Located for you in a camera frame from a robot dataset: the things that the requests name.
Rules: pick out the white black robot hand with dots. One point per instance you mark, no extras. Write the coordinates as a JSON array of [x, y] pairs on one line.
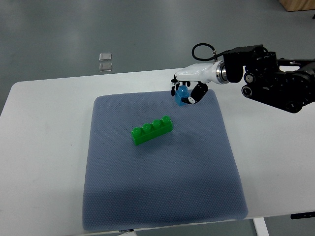
[[202, 74]]

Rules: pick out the blue toy block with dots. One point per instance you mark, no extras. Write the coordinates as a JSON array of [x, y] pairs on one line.
[[181, 92]]

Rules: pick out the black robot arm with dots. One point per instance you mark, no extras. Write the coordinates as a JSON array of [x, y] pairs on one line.
[[286, 84]]

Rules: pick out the green four-stud toy block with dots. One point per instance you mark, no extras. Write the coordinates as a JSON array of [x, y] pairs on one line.
[[149, 131]]

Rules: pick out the wooden furniture corner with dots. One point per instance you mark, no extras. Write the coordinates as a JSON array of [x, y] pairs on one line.
[[298, 5]]

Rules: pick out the blue-grey textured mat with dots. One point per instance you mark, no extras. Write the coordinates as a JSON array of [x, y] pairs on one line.
[[188, 175]]

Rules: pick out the upper metal floor plate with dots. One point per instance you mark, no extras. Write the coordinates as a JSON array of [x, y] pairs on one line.
[[105, 56]]

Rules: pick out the white table leg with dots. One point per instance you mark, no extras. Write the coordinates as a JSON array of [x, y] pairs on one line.
[[260, 227]]

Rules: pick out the black table control panel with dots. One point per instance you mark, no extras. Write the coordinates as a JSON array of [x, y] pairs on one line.
[[302, 215]]

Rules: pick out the black label under table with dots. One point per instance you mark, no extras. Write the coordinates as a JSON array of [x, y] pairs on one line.
[[128, 230]]

